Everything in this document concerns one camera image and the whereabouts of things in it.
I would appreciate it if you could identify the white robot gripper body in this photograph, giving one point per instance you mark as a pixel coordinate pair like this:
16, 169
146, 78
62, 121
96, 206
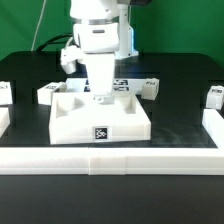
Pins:
100, 71

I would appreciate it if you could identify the white square tabletop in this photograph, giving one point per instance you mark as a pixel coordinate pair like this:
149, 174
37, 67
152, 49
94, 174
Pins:
77, 118

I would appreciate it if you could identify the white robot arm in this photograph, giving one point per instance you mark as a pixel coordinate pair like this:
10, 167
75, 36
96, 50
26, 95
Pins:
103, 34

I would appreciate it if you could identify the sheet of fiducial markers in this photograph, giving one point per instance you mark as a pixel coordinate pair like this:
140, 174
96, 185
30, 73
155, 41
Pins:
120, 84

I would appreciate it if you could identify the white U-shaped fence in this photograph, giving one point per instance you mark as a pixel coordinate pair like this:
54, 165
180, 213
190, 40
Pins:
111, 161

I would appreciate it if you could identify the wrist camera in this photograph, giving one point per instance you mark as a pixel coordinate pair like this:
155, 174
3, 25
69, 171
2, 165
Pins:
68, 58

